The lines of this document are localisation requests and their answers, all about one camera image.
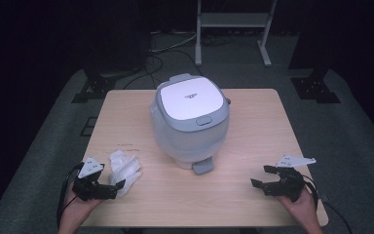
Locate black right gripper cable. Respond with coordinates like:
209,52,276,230
301,175,354,234

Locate person's left hand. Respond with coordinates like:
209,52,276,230
62,189,102,222

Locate white metal stand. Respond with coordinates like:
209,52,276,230
194,0,279,68

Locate white plastic bag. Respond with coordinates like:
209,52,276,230
107,149,143,197

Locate dark floor socket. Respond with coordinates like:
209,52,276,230
79,116,99,137

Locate black stand base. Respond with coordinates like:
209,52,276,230
71,68,119,104
289,68,342,104

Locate person's right hand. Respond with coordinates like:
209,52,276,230
277,186,319,225

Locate white rice cooker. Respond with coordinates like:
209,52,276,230
148,72,232,176

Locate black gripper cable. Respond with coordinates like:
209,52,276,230
56,163,83,229
301,175,354,234

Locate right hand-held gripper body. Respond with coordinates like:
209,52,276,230
274,154,317,203

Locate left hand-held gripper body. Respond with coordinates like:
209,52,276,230
72,156,108,202

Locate cables on floor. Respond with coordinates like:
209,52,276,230
122,30,206,91

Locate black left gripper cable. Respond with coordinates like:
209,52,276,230
56,163,83,229

